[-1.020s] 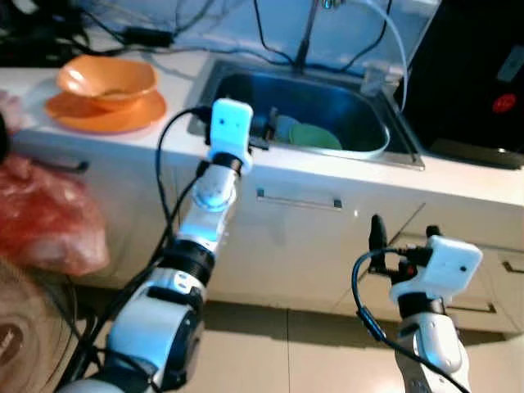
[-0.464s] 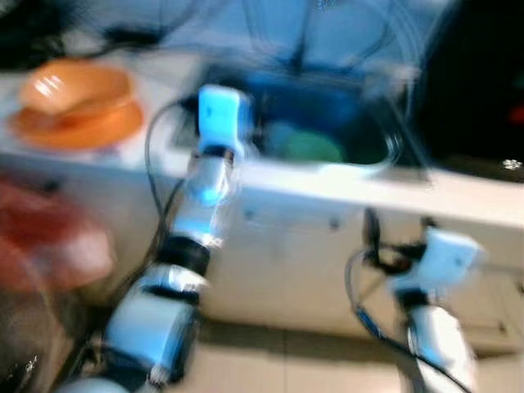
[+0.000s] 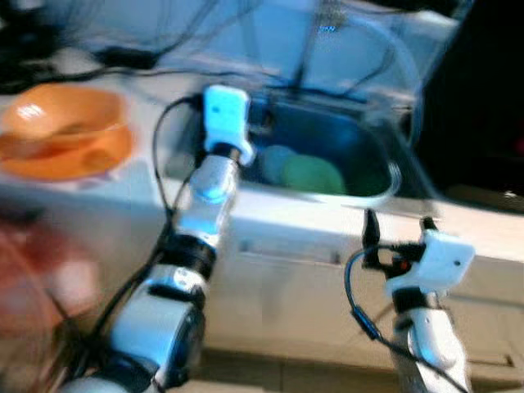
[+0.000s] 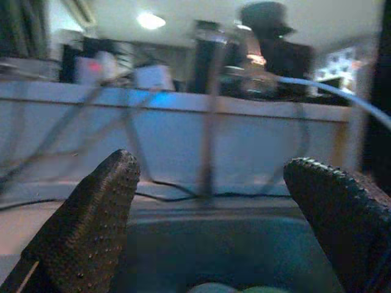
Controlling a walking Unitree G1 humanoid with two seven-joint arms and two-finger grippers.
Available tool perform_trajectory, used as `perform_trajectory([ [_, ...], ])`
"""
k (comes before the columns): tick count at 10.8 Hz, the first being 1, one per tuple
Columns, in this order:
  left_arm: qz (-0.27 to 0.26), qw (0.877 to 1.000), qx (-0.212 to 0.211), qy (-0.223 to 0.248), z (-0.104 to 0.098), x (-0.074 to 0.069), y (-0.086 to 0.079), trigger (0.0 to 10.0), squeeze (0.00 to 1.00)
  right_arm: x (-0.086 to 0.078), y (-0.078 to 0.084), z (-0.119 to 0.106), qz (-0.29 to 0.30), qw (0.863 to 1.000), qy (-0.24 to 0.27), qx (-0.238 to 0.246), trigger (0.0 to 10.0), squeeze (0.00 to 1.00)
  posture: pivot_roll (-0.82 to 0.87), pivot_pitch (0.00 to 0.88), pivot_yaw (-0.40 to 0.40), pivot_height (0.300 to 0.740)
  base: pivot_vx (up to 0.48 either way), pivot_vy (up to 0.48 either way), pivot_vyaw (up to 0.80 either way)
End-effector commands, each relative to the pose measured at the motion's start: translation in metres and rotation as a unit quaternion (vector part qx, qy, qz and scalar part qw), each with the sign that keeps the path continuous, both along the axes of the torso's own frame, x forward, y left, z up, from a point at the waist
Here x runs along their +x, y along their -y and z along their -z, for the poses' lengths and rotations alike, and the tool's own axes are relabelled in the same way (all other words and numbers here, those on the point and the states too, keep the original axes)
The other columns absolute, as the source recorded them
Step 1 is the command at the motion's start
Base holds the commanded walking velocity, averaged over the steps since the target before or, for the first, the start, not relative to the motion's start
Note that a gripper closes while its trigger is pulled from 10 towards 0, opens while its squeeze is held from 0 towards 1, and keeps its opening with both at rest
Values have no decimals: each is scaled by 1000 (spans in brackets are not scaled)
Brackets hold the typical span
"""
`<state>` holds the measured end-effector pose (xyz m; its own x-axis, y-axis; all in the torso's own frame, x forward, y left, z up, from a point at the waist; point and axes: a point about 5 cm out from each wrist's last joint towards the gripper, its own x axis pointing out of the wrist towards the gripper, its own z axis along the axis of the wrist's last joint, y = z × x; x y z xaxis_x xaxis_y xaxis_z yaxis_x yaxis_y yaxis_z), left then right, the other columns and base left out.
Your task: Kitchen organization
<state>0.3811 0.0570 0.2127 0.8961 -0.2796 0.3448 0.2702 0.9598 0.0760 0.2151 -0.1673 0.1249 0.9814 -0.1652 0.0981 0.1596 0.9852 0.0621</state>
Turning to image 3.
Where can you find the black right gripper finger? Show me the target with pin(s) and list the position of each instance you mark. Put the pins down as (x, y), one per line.
(371, 237)
(428, 225)

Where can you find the orange bowl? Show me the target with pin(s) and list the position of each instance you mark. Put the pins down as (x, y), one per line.
(57, 110)

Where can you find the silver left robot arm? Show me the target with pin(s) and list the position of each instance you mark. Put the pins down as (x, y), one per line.
(209, 188)

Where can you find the steel kitchen sink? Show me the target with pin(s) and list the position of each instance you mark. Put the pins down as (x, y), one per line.
(344, 139)

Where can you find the white kitchen cabinet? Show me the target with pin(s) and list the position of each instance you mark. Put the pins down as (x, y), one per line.
(311, 311)

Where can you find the grey bowl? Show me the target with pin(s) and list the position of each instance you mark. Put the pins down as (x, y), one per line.
(274, 164)

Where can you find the green plate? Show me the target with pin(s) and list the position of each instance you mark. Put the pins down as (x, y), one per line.
(315, 176)

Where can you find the chrome faucet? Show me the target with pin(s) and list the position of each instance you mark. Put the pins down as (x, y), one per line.
(329, 16)

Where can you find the black appliance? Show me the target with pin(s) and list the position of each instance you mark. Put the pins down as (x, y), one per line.
(475, 90)

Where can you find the black power adapter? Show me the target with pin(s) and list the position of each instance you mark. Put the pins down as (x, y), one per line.
(124, 57)

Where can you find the orange plate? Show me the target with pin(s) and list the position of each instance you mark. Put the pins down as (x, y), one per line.
(82, 168)

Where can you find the black charger box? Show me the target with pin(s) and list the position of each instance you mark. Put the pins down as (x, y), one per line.
(24, 41)

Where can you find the red plastic bag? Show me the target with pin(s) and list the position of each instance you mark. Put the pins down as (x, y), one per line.
(41, 270)

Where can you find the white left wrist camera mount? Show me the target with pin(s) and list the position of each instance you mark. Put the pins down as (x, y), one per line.
(225, 115)

